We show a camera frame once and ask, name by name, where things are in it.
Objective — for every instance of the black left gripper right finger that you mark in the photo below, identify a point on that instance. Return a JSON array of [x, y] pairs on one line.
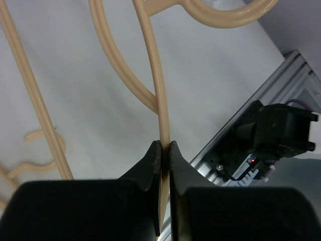
[[202, 211]]

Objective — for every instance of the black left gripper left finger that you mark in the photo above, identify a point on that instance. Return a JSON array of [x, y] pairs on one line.
[[117, 209]]

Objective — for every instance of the cream thin hanger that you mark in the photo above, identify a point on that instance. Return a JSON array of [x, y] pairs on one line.
[[10, 176], [34, 92], [157, 101]]

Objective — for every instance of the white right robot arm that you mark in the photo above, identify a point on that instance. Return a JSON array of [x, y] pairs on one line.
[[281, 131]]

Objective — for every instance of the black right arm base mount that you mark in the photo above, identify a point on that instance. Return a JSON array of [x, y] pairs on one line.
[[234, 147]]

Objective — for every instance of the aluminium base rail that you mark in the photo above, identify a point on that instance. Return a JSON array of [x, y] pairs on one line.
[[284, 86]]

